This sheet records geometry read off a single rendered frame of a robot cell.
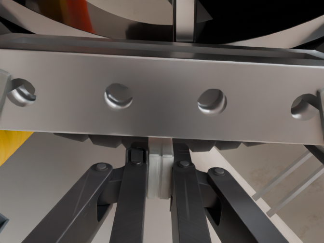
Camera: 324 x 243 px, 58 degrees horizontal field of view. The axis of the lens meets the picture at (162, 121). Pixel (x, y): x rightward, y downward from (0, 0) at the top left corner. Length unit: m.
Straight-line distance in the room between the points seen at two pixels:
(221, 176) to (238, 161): 4.39
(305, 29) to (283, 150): 4.46
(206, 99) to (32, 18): 0.13
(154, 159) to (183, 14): 0.12
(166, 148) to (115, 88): 0.05
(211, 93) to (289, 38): 0.08
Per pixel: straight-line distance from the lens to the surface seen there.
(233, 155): 4.48
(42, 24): 0.23
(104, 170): 0.16
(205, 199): 0.16
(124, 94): 0.18
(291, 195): 4.49
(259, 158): 4.62
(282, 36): 0.23
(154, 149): 0.17
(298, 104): 0.17
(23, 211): 1.02
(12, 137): 0.28
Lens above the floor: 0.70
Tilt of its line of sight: 14 degrees down
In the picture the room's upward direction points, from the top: 50 degrees clockwise
